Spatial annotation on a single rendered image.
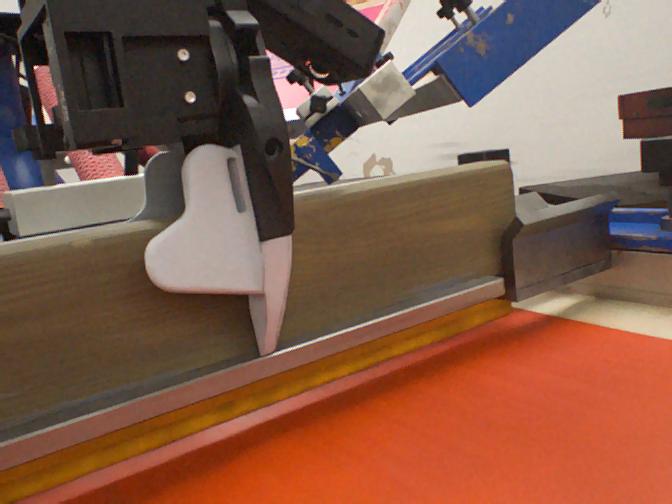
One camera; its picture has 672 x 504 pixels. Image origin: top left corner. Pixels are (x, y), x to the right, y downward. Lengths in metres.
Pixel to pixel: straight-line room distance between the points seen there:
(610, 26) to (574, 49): 0.16
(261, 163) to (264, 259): 0.04
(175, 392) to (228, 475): 0.04
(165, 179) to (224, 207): 0.06
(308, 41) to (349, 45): 0.02
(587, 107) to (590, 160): 0.20
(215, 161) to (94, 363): 0.09
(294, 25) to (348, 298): 0.13
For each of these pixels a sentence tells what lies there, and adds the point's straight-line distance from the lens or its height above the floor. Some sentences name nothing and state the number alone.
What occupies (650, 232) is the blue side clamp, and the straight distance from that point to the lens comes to 0.45.
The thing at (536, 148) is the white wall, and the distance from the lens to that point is 2.70.
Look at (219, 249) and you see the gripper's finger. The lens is 0.25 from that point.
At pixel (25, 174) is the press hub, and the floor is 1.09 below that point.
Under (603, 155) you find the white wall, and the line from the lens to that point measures 2.53.
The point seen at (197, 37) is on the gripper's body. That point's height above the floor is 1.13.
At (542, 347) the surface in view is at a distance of 0.37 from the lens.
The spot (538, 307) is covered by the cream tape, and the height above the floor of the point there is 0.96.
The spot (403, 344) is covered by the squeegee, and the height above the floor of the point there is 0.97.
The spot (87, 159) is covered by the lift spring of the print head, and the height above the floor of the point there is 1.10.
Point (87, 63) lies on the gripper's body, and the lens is 0.25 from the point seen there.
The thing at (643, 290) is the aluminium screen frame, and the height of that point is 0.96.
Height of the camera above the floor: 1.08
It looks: 10 degrees down
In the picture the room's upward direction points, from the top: 7 degrees counter-clockwise
